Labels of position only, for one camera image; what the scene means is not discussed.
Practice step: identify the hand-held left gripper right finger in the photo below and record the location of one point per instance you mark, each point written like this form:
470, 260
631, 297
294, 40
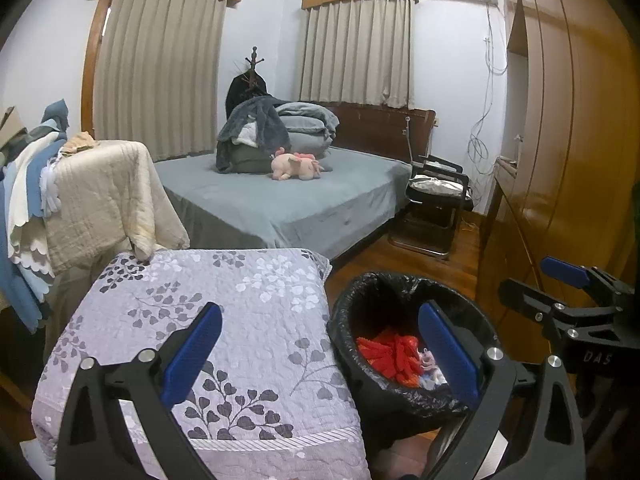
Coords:
445, 350

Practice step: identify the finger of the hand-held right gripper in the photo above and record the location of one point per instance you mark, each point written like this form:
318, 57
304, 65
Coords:
565, 271
520, 295

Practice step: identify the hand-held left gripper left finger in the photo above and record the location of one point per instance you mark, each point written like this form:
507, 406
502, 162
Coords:
192, 350

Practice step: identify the red plastic bag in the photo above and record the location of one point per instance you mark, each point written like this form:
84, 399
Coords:
395, 355

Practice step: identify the bin with black liner bag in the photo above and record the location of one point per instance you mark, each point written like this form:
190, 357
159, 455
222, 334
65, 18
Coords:
380, 300

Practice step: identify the grey floral quilt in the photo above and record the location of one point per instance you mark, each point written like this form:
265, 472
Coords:
260, 310

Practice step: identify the black metal chair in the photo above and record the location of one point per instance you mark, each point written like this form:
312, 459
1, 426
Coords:
460, 180

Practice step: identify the wooden wardrobe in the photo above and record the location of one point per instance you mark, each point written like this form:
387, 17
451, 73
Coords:
575, 135

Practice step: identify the white chair cushion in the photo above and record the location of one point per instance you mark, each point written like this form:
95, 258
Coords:
437, 186

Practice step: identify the bed with grey sheet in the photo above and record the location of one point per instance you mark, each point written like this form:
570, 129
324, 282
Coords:
280, 205

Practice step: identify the cream quilted blanket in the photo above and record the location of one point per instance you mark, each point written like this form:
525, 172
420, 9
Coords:
100, 195

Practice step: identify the olive grey folded duvet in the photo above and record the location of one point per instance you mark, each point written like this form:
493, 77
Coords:
247, 160

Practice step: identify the pink plush pig toy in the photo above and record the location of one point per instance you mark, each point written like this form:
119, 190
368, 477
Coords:
290, 165

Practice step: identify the white folded cloth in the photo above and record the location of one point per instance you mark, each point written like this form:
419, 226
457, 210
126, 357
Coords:
247, 136

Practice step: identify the blue white scalloped cloths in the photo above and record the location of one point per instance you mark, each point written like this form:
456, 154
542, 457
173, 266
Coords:
25, 200

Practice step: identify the peach cloth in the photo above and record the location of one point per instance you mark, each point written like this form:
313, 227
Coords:
79, 142

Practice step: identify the dark grey fleece blanket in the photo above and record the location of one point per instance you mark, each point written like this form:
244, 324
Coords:
260, 115

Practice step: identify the stack of folded grey duvets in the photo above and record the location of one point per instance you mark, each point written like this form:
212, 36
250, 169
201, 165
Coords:
310, 125

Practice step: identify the black jacket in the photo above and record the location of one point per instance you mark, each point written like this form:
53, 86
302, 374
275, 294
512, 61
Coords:
237, 92

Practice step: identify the grey-blue cloth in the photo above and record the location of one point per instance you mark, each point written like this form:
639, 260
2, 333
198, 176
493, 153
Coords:
55, 115

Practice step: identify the wide beige curtain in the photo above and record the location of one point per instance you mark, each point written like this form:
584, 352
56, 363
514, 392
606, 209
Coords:
160, 75

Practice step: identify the olive beige cloth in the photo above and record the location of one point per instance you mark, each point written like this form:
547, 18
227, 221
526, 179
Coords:
12, 125

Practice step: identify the wooden coat rack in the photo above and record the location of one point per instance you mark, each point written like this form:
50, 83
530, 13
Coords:
254, 62

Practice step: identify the wooden window frame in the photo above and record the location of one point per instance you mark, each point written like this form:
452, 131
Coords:
90, 75

